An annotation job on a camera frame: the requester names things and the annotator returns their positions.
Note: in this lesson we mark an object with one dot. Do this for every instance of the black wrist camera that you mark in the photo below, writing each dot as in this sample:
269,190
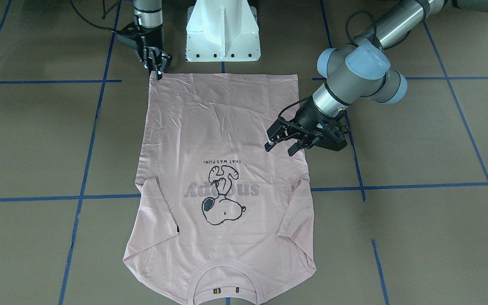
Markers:
333,135
131,36

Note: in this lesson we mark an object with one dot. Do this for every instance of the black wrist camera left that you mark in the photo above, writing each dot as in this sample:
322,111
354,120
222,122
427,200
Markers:
333,135

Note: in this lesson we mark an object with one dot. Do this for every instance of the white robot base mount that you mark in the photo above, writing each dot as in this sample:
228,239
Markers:
222,30

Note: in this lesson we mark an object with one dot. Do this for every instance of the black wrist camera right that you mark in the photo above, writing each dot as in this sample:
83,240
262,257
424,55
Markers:
131,36

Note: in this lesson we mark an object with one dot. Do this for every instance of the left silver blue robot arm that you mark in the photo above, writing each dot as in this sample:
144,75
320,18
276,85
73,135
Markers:
360,69

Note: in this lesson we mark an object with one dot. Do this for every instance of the pink Snoopy t-shirt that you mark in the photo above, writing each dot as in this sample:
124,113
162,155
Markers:
220,216

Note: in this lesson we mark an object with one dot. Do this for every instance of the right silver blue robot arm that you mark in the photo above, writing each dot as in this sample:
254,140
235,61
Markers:
148,17

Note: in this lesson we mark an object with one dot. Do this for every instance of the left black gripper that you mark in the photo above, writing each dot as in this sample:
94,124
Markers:
310,115

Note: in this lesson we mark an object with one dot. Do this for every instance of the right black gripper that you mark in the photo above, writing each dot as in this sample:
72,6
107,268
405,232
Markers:
152,41

